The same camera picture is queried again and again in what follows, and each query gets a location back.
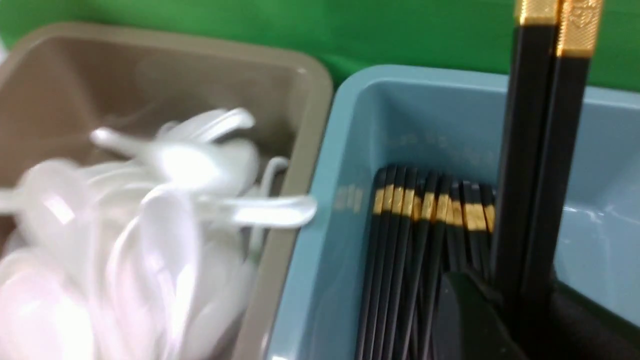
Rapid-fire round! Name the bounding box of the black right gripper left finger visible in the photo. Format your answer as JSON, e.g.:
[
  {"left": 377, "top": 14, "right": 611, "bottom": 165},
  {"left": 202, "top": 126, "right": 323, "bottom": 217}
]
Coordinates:
[{"left": 432, "top": 272, "right": 526, "bottom": 360}]

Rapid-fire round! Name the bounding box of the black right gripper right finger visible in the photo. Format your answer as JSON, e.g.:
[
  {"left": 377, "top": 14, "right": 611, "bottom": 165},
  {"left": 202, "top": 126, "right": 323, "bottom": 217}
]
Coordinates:
[{"left": 542, "top": 292, "right": 640, "bottom": 360}]

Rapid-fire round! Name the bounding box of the black chopstick gold band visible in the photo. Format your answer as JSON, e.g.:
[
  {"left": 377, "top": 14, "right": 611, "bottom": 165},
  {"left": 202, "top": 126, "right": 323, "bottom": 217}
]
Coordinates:
[
  {"left": 519, "top": 0, "right": 604, "bottom": 318},
  {"left": 491, "top": 0, "right": 560, "bottom": 313}
]

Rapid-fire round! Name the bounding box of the pile of black chopsticks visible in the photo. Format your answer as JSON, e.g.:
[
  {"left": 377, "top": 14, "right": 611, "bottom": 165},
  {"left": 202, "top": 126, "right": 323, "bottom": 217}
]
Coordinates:
[{"left": 355, "top": 165, "right": 497, "bottom": 360}]

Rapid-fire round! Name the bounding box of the blue plastic bin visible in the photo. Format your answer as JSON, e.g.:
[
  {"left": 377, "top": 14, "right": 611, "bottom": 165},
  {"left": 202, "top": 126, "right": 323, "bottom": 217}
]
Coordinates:
[{"left": 265, "top": 64, "right": 640, "bottom": 360}]

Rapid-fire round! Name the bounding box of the green cloth backdrop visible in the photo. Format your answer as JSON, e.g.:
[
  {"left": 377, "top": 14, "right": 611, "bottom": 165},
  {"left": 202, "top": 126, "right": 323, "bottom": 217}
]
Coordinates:
[{"left": 1, "top": 0, "right": 514, "bottom": 84}]

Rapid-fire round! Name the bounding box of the pile of white spoons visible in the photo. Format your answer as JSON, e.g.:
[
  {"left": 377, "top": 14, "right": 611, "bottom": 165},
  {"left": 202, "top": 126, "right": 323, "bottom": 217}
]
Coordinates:
[{"left": 1, "top": 107, "right": 318, "bottom": 360}]

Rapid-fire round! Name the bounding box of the brown plastic bin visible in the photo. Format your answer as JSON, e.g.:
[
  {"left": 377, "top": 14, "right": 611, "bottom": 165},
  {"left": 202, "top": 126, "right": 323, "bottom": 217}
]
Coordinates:
[{"left": 1, "top": 23, "right": 333, "bottom": 360}]

